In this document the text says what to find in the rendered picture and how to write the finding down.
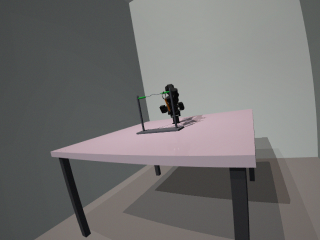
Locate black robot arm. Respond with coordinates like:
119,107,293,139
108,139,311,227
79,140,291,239
165,84,181,124

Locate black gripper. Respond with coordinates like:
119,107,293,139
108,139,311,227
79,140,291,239
159,101,185,115

